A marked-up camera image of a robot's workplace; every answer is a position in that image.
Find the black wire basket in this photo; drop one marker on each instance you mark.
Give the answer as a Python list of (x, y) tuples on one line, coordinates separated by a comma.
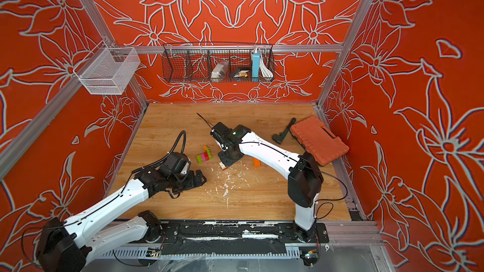
[(193, 63)]

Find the plastic bag in basket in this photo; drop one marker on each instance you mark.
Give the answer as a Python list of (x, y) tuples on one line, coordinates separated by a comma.
[(219, 72)]

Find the red plastic tool case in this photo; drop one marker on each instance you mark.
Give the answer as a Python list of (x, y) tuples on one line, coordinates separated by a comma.
[(317, 139)]

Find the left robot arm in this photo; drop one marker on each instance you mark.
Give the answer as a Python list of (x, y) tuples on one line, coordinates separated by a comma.
[(71, 244)]

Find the clear plastic bin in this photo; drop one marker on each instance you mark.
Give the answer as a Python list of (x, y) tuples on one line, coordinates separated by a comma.
[(109, 71)]

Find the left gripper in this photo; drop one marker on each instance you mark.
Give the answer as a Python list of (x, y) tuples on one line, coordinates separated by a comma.
[(192, 182)]

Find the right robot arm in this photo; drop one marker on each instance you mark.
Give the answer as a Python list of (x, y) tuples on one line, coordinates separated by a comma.
[(304, 179)]

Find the dark green clamp tool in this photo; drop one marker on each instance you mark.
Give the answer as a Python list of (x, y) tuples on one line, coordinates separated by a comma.
[(278, 138)]

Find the long orange lego plate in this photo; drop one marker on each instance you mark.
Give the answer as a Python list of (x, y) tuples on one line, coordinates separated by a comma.
[(257, 163)]

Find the black small box in basket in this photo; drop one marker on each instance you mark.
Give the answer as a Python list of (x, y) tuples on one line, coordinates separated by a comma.
[(240, 72)]

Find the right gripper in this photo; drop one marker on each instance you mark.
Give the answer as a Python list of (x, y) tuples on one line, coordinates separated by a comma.
[(221, 155)]

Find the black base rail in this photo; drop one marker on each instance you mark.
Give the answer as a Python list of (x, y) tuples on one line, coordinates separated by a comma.
[(236, 238)]

